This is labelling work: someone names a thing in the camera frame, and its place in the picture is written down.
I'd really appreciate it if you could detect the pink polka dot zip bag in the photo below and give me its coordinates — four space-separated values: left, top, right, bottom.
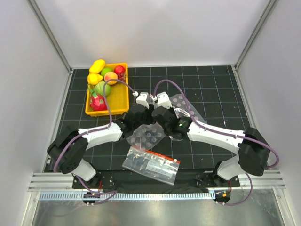
126 93 189 151

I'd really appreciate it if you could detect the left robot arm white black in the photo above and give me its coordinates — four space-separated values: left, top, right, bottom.
47 104 154 188

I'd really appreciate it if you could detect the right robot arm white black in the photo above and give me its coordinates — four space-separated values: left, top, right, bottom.
151 106 270 186

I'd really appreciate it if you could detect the clear bag pink zipper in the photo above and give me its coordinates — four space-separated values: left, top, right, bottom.
172 106 206 141

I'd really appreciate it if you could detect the clear bag orange zipper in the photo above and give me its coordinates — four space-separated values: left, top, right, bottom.
122 146 180 185

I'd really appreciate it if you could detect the yellow plastic tray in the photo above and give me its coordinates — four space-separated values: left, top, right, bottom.
85 63 129 117

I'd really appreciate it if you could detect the dark red grapes toy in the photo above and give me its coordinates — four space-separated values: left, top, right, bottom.
117 72 126 82

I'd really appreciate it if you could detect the red dragon fruit toy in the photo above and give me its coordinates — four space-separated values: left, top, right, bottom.
88 88 107 111

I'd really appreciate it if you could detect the green cabbage toy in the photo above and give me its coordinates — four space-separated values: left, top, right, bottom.
94 81 111 97

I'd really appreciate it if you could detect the orange peach toy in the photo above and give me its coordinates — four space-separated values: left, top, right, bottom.
104 72 118 85

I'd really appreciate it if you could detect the red apple toy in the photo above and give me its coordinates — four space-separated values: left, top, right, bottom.
114 65 126 74

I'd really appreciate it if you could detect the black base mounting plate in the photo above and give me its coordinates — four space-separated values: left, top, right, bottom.
83 169 240 194

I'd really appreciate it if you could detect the green lime toy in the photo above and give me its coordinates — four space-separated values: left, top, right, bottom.
101 67 113 77

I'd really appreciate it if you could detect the yellow lemon toy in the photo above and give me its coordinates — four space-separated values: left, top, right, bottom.
87 73 103 86

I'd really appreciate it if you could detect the yellow mango toy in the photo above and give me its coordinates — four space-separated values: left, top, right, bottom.
89 59 106 73

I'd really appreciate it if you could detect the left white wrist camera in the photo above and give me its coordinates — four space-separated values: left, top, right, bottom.
135 92 151 109

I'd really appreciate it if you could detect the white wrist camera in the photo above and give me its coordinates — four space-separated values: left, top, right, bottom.
135 92 151 109
157 92 172 109

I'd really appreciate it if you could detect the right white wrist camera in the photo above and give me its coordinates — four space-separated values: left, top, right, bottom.
157 92 172 109

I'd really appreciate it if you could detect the slotted white cable duct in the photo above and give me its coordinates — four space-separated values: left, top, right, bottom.
39 191 215 201

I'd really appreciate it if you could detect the left aluminium frame post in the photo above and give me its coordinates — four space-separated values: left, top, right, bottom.
27 0 72 73

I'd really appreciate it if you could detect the aluminium frame post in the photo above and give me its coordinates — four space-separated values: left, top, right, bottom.
234 0 278 71
27 0 72 73

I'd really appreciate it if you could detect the right aluminium frame post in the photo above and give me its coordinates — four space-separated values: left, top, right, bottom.
234 0 278 71

